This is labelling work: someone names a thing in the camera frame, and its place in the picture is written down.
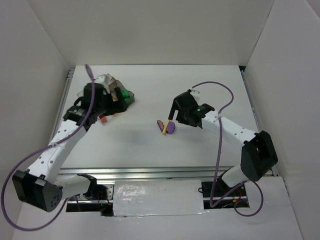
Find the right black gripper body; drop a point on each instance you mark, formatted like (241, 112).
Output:
(178, 105)

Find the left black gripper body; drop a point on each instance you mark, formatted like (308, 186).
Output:
(116, 100)

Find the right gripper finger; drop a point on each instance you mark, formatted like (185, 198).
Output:
(186, 119)
(173, 109)

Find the red rounded lego block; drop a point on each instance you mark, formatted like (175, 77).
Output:
(103, 118)

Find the green long lego brick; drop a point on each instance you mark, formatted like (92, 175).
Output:
(125, 94)

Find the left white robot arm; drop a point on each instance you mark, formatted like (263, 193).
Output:
(38, 184)

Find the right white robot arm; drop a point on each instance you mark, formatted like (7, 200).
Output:
(258, 154)

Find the purple rounded lego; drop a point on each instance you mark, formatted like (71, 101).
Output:
(170, 127)

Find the clear plastic bin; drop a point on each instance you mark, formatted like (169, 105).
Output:
(101, 98)

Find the orange plastic bin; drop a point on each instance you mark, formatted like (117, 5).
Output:
(109, 111)

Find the purple patterned wedge lego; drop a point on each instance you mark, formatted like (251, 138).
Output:
(160, 125)

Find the yellow flat lego plate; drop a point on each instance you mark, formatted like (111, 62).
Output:
(164, 131)

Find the grey smoked plastic bin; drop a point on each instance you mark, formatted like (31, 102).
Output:
(117, 83)

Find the white foil tape panel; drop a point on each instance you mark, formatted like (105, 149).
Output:
(157, 198)

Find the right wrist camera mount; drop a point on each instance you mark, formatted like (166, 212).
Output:
(194, 93)

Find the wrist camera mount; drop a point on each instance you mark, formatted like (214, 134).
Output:
(105, 80)
(194, 93)

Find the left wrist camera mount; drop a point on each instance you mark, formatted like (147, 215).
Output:
(105, 80)

